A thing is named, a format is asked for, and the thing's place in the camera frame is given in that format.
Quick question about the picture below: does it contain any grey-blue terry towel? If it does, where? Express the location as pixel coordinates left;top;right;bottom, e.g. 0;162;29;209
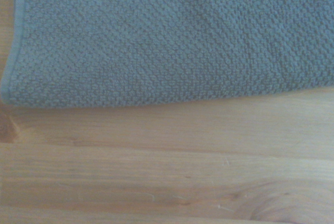
0;0;334;109

